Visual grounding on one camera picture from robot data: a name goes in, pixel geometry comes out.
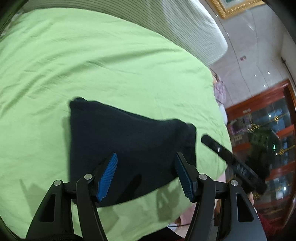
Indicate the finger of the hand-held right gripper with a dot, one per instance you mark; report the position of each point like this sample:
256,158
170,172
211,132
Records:
216,147

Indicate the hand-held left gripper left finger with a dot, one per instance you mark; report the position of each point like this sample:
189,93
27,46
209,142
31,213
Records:
107,178

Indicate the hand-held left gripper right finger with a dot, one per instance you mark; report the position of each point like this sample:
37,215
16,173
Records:
185,177

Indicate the black pants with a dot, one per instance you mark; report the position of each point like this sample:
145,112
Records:
129,139

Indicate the purple box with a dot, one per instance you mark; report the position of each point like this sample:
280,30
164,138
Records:
239,126

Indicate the plaid cloth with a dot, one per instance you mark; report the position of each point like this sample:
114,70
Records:
220,91

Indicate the red garment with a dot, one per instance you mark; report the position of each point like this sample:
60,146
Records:
270,228

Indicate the wooden glass cabinet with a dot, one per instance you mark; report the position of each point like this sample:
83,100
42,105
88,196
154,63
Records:
288,129

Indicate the green bed sheet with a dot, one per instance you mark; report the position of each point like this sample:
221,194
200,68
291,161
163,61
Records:
92,64

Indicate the white striped headboard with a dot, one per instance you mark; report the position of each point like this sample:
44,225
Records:
196,30

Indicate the gold framed floral painting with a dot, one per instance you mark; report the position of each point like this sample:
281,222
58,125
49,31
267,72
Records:
231,10

